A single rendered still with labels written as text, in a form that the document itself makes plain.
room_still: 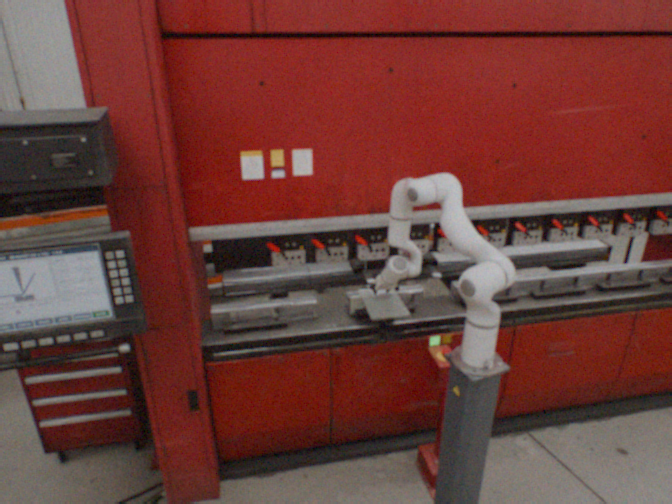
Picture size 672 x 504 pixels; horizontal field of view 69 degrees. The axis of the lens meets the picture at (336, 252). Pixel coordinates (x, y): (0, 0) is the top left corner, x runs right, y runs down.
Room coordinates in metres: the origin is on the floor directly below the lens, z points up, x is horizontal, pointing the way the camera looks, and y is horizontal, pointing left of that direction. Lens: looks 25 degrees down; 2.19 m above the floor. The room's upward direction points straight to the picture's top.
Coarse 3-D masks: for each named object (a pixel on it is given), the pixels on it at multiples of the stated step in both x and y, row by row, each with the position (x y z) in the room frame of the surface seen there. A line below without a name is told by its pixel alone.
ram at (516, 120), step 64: (192, 64) 1.96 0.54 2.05; (256, 64) 2.01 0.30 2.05; (320, 64) 2.06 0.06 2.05; (384, 64) 2.11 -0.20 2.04; (448, 64) 2.16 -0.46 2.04; (512, 64) 2.22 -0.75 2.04; (576, 64) 2.28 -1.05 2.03; (640, 64) 2.35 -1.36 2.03; (192, 128) 1.95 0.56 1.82; (256, 128) 2.00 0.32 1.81; (320, 128) 2.06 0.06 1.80; (384, 128) 2.11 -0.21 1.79; (448, 128) 2.17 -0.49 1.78; (512, 128) 2.23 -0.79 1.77; (576, 128) 2.30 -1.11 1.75; (640, 128) 2.36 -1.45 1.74; (192, 192) 1.95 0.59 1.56; (256, 192) 2.00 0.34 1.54; (320, 192) 2.06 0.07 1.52; (384, 192) 2.11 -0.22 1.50; (512, 192) 2.24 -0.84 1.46; (576, 192) 2.31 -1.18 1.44; (640, 192) 2.38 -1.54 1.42
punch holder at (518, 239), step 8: (512, 216) 2.29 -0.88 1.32; (520, 216) 2.25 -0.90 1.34; (528, 216) 2.26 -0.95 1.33; (536, 216) 2.27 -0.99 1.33; (544, 216) 2.28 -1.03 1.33; (512, 224) 2.28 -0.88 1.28; (520, 224) 2.25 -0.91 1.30; (528, 224) 2.26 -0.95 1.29; (536, 224) 2.27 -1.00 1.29; (512, 232) 2.28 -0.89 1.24; (520, 232) 2.25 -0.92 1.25; (536, 232) 2.27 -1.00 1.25; (512, 240) 2.26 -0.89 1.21; (520, 240) 2.25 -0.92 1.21; (528, 240) 2.26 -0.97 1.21; (536, 240) 2.27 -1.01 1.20
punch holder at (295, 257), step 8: (272, 240) 2.01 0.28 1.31; (280, 240) 2.02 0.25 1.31; (288, 240) 2.02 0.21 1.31; (296, 240) 2.03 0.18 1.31; (304, 240) 2.04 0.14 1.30; (280, 248) 2.02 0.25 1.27; (288, 248) 2.02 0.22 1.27; (296, 248) 2.03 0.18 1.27; (304, 248) 2.04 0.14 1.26; (272, 256) 2.01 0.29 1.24; (280, 256) 2.01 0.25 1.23; (288, 256) 2.02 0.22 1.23; (296, 256) 2.03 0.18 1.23; (304, 256) 2.03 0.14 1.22; (280, 264) 2.01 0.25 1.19; (288, 264) 2.02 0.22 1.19; (296, 264) 2.03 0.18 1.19
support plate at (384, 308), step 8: (360, 296) 2.07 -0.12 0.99; (368, 296) 2.06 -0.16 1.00; (392, 296) 2.06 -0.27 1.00; (368, 304) 1.98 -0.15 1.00; (376, 304) 1.98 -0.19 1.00; (384, 304) 1.98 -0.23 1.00; (392, 304) 1.98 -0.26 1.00; (400, 304) 1.98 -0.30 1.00; (368, 312) 1.92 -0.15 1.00; (376, 312) 1.91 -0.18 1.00; (384, 312) 1.91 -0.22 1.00; (392, 312) 1.91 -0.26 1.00; (400, 312) 1.91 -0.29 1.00; (408, 312) 1.91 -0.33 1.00
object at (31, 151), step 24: (0, 120) 1.39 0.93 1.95; (24, 120) 1.39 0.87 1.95; (48, 120) 1.40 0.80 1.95; (72, 120) 1.40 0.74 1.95; (96, 120) 1.40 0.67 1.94; (0, 144) 1.33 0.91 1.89; (24, 144) 1.35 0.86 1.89; (48, 144) 1.37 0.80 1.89; (72, 144) 1.38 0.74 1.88; (96, 144) 1.41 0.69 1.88; (0, 168) 1.33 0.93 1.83; (24, 168) 1.35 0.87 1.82; (48, 168) 1.36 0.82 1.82; (72, 168) 1.38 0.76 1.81; (96, 168) 1.40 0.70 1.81; (0, 192) 1.33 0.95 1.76; (0, 360) 1.36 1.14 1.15
